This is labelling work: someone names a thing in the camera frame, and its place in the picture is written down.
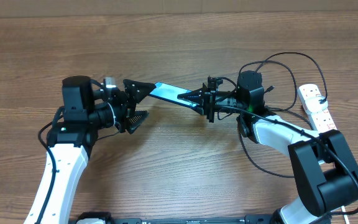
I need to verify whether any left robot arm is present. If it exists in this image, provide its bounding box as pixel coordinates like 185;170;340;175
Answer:
25;76;156;223

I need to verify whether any white charger adapter plug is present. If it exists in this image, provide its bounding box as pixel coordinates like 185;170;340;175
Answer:
305;95;328;114

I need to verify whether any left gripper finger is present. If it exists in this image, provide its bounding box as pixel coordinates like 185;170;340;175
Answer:
124;111;149;134
123;79;156;104

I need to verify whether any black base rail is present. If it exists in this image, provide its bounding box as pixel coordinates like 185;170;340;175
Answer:
68;212;284;224

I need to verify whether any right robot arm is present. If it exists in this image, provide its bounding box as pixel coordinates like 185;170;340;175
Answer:
177;70;358;223

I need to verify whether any white power strip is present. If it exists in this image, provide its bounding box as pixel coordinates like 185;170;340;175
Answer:
297;84;337;133

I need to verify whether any black USB charging cable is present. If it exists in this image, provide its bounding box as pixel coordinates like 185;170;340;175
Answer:
236;52;329;179

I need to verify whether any Samsung Galaxy smartphone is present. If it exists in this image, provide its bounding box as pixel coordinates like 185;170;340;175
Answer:
149;82;194;108

